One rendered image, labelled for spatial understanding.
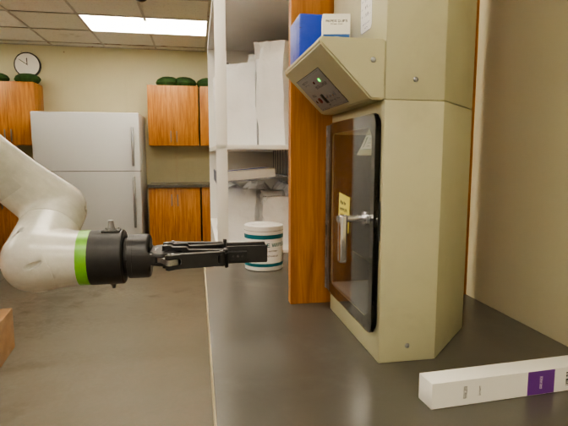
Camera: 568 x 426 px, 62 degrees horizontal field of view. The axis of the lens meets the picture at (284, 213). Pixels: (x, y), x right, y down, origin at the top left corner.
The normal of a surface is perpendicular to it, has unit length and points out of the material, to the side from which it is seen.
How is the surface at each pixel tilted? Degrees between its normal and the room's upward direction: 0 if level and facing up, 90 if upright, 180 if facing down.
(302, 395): 0
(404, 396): 0
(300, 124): 90
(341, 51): 90
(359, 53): 90
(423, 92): 90
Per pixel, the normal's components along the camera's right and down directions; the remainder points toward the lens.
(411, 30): 0.18, 0.12
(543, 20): -0.98, 0.02
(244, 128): -0.24, 0.17
